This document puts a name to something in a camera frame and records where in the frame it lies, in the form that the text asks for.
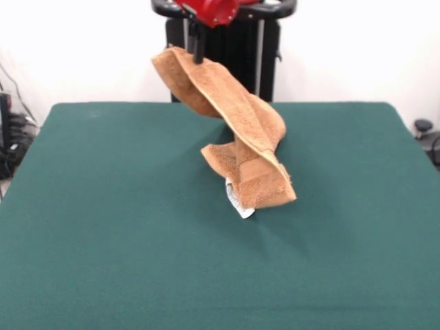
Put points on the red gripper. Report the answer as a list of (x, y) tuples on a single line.
[(213, 12)]

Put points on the orange terry towel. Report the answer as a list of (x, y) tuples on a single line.
[(240, 113)]

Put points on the dark green table cloth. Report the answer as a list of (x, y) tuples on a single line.
[(103, 240)]

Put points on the black office chair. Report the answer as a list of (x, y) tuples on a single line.
[(426, 130)]

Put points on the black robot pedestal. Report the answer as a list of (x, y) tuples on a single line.
[(240, 62)]

